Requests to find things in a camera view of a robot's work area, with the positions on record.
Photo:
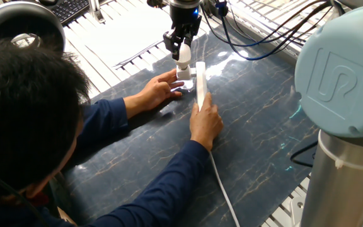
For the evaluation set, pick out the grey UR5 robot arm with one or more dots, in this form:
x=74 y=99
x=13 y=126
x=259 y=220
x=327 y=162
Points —
x=339 y=79

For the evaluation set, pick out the person's left hand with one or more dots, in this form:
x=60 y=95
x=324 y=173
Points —
x=157 y=93

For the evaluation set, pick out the left forearm blue sleeve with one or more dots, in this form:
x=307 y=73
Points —
x=102 y=124

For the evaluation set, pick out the black keyboard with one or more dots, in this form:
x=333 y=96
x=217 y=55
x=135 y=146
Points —
x=69 y=9

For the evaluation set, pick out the right forearm blue sleeve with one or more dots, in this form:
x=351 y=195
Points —
x=159 y=186

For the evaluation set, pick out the dark blue marble mat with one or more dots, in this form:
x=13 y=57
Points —
x=263 y=119

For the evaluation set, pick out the person's right hand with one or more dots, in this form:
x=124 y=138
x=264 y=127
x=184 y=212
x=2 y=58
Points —
x=205 y=124

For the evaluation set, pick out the white power strip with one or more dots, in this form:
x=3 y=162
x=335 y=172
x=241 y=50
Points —
x=201 y=85

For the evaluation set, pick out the aluminium post with bracket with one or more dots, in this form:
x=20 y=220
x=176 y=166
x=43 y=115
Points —
x=94 y=9

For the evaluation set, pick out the aluminium corner bracket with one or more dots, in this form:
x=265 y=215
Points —
x=296 y=206

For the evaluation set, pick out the white bulb holder adapter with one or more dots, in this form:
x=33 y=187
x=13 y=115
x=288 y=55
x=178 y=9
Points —
x=184 y=74

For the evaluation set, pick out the white paper stack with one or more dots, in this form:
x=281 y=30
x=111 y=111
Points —
x=128 y=34

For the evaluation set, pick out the white LED bulb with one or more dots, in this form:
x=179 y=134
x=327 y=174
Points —
x=184 y=55

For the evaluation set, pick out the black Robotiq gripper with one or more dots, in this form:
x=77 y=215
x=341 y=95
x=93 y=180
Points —
x=184 y=19

